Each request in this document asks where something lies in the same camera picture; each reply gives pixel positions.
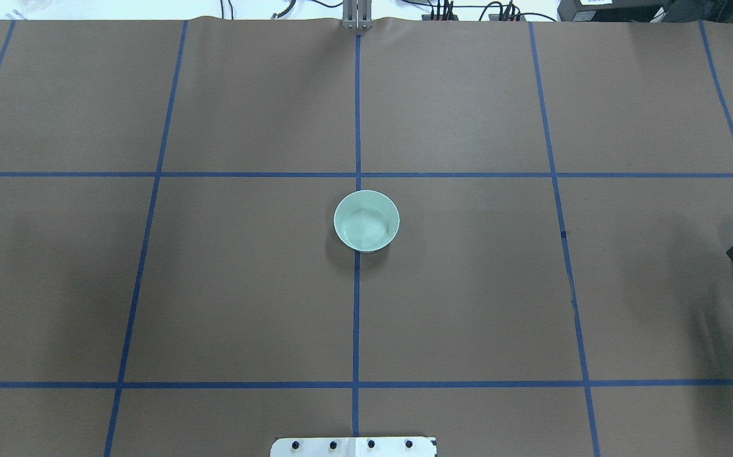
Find pale green bowl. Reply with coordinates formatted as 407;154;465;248
333;190;401;253

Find black equipment box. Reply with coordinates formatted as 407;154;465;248
557;1;733;23

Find aluminium frame post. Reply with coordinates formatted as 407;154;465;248
342;0;374;31

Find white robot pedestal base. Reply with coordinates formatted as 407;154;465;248
270;436;438;456

